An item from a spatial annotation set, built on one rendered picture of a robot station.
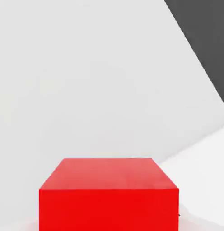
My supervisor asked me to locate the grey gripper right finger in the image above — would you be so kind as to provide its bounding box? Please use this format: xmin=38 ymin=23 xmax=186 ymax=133
xmin=178 ymin=203 xmax=224 ymax=231

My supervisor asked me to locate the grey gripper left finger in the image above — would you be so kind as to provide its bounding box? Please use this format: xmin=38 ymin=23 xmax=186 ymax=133
xmin=23 ymin=217 xmax=40 ymax=231

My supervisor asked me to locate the small red cube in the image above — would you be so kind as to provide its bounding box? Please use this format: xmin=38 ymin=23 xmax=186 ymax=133
xmin=38 ymin=157 xmax=179 ymax=231

